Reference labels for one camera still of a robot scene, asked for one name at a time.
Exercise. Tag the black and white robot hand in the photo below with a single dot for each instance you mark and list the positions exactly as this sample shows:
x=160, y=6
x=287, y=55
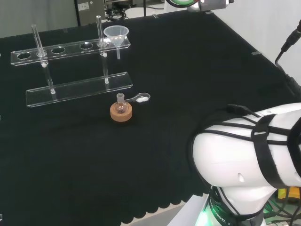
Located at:
x=211, y=5

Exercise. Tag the clear plastic funnel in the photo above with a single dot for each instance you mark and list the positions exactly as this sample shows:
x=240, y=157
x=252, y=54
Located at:
x=116, y=35

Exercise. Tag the clear glass weighing funnel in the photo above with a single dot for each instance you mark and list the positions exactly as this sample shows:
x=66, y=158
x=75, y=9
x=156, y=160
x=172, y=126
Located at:
x=142, y=98

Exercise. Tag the clear acrylic funnel stand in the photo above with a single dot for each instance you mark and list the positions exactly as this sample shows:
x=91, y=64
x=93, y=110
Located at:
x=77, y=88

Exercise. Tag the dark grey cabinet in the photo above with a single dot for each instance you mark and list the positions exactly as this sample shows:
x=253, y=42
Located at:
x=90, y=11

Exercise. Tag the small round-bottom glass flask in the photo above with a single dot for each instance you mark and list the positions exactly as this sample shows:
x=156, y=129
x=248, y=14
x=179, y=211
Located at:
x=121, y=107

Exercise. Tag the pale board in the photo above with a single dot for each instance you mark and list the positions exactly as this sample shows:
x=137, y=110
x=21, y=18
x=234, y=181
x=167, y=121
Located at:
x=35, y=16

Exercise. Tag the yellow stop button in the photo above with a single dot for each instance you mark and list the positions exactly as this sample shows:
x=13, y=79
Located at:
x=291, y=194

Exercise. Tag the black bench cloth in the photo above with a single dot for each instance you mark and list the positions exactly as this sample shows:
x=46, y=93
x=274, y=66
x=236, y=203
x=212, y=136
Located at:
x=70, y=160

